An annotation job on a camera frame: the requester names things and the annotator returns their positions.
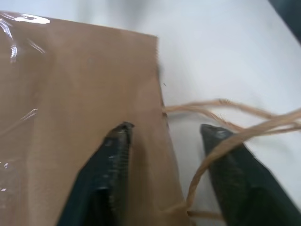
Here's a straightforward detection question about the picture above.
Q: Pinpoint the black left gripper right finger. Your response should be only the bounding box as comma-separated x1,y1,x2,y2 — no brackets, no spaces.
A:
200,123,301,226

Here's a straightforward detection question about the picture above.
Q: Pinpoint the brown paper bag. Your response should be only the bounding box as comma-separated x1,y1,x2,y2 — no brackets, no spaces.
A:
0,10,191,226

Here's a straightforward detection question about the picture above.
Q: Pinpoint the twisted paper bag handle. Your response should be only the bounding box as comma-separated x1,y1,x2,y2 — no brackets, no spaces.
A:
185,109,301,220
164,98,301,136

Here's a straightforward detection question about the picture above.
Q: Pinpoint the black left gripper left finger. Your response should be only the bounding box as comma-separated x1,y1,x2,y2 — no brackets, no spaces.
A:
57,121,135,226

